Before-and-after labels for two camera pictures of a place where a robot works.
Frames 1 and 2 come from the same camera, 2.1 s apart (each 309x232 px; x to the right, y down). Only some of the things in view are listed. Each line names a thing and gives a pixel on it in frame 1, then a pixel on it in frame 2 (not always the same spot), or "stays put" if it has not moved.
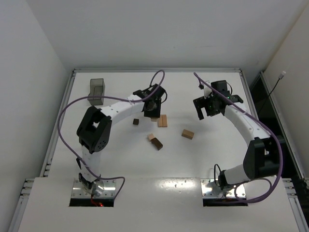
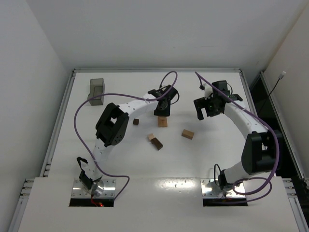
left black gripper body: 152,112 → 161,112
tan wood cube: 151,136 stays put
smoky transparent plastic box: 97,88 stays put
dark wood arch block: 159,145 stays put
